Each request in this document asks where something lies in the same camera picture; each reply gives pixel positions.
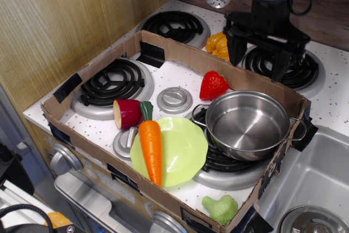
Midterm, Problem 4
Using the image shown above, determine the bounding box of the brown cardboard fence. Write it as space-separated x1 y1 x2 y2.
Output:
41 31 308 232

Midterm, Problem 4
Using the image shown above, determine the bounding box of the silver oven dial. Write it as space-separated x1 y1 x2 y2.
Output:
50 144 83 176
149 211 188 233

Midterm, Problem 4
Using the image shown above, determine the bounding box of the black cable bottom left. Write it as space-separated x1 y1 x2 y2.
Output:
0 203 55 233

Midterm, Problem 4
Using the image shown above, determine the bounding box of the silver centre stove knob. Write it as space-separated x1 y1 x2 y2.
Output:
157 87 193 115

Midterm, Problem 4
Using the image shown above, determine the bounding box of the light green plastic plate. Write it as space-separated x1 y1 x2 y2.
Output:
130 117 208 187

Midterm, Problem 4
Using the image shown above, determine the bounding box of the stainless steel pot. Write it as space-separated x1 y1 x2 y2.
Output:
194 90 298 161

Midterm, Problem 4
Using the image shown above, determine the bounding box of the silver front stove knob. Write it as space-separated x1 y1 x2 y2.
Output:
113 127 138 161

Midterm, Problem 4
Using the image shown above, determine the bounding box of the front right black burner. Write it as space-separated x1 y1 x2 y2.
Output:
185 107 270 190

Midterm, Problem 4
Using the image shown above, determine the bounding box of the silver oven dial left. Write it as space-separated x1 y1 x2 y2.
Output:
50 144 83 176

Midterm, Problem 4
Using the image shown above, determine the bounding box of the silver toy sink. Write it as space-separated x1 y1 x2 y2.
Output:
258 127 348 232

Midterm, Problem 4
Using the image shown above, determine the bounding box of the orange object bottom left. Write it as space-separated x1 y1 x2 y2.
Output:
47 212 71 229

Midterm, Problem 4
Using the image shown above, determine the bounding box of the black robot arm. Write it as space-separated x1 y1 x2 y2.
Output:
223 0 312 82

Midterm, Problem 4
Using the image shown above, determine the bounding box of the back right black burner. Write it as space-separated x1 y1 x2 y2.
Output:
238 46 326 99

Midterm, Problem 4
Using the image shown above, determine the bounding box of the silver oven dial right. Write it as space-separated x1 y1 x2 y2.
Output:
149 211 188 233

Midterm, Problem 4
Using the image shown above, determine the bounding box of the silver sink drain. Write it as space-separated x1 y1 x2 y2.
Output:
277 205 348 232

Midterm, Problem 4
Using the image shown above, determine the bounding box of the orange toy carrot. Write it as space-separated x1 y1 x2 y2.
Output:
139 101 163 187

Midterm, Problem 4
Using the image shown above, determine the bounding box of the silver oven door handle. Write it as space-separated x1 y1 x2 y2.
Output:
55 173 146 232

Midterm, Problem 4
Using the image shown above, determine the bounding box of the back left black burner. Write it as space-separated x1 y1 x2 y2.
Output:
137 11 210 49

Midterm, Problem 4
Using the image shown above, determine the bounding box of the front left black burner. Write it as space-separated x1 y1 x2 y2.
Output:
71 58 154 121

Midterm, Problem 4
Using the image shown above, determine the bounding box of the yellow toy pumpkin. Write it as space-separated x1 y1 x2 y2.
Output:
205 32 229 60

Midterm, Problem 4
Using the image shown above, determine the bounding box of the dark red halved toy vegetable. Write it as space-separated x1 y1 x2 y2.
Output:
113 99 143 129

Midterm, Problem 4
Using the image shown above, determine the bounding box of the silver stove knob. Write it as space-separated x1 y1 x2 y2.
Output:
157 87 193 115
113 127 138 161

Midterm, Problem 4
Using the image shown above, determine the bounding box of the green toy broccoli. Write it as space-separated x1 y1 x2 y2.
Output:
202 195 238 225

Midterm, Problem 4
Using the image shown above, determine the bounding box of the black burner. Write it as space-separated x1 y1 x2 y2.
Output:
238 46 326 99
71 58 154 121
137 11 210 49
185 107 270 190

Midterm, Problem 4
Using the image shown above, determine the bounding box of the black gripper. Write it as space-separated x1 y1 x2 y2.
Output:
224 0 310 82

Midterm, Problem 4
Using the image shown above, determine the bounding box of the red toy strawberry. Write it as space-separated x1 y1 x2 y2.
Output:
199 70 229 100

